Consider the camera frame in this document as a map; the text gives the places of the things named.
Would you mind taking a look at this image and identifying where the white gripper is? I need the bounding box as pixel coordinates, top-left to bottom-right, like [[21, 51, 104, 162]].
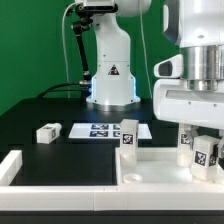
[[153, 54, 224, 159]]

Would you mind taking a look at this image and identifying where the white square table top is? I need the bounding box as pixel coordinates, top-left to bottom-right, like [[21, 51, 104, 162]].
[[115, 147, 224, 186]]

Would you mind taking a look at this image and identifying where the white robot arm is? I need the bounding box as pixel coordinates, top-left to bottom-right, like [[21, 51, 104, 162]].
[[75, 0, 224, 159]]

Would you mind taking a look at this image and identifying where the white U-shaped obstacle fence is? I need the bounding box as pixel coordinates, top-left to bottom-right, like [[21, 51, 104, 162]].
[[0, 150, 224, 211]]

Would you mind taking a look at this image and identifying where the white sheet with tag markers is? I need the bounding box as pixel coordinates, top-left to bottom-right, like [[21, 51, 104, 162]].
[[68, 123, 153, 141]]

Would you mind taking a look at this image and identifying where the black cable bundle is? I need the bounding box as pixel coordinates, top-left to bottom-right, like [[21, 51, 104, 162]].
[[36, 81, 92, 99]]

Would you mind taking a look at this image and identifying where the grey camera on mount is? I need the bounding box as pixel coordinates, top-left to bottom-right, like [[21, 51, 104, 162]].
[[83, 0, 115, 10]]

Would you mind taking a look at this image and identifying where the white hanging cable left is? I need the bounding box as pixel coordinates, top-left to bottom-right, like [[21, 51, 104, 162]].
[[61, 2, 76, 99]]

